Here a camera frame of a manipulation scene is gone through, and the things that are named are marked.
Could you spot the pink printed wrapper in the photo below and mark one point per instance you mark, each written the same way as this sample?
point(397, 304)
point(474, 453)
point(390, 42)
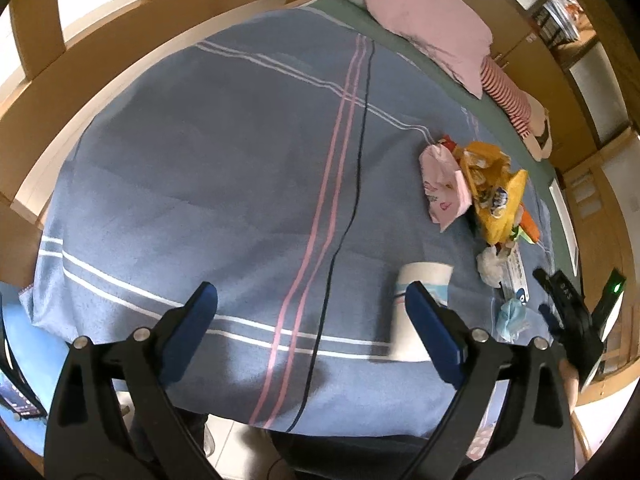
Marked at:
point(445, 185)

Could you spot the green wrapper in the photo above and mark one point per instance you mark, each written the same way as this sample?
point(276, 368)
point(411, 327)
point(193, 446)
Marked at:
point(517, 232)

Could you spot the blue face mask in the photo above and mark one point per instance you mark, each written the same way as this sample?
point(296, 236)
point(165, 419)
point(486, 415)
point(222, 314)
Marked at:
point(512, 317)

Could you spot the white paper cup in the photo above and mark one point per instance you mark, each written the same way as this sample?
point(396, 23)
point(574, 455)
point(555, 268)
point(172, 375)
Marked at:
point(422, 285)

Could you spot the light blue cushion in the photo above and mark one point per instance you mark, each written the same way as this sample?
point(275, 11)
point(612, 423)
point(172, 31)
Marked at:
point(35, 350)

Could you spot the blue striped blanket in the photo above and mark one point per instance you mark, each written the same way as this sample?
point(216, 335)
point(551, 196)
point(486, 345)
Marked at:
point(210, 170)

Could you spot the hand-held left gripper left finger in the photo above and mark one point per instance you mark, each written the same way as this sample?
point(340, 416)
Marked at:
point(192, 325)

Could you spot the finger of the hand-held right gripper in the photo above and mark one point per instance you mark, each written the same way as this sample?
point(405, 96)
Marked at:
point(552, 320)
point(554, 285)

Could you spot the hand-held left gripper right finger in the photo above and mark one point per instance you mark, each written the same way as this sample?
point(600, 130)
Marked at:
point(430, 327)

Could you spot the white tissue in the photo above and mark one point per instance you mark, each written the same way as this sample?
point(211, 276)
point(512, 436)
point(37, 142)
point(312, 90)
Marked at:
point(490, 265)

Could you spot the orange snack packet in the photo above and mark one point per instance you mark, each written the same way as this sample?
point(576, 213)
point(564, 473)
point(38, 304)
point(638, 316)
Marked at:
point(531, 227)

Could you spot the pink pillow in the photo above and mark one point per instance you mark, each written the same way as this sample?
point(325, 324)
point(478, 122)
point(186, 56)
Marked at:
point(430, 25)

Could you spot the wooden wardrobe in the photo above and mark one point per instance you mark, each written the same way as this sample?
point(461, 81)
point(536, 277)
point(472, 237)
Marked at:
point(565, 125)

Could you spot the white flat panel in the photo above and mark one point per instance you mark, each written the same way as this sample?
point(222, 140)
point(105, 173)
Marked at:
point(565, 230)

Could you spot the red white striped plush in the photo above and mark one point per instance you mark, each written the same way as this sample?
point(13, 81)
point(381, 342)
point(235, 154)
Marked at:
point(510, 97)

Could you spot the wooden bed frame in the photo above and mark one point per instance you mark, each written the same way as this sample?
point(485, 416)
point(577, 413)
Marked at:
point(125, 35)

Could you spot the red foil wrapper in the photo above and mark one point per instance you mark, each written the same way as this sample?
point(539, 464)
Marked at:
point(446, 142)

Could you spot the person's right forearm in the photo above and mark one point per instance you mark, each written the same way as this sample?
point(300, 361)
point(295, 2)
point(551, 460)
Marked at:
point(569, 385)

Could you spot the yellow plastic bag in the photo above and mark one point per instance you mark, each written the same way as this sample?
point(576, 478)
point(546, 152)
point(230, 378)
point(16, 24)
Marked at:
point(500, 210)

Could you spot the stack of books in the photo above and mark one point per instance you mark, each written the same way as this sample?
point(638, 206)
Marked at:
point(560, 12)

